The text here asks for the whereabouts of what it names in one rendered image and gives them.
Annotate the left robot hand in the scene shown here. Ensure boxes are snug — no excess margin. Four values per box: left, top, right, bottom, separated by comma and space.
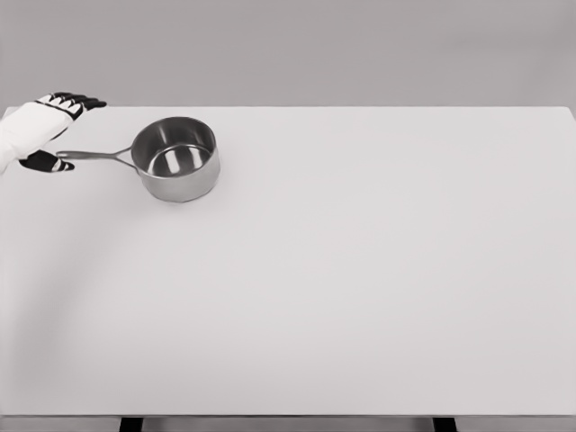
0, 92, 108, 176

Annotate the steel pot with long handle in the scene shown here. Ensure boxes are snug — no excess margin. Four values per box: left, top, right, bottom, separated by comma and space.
55, 116, 221, 203

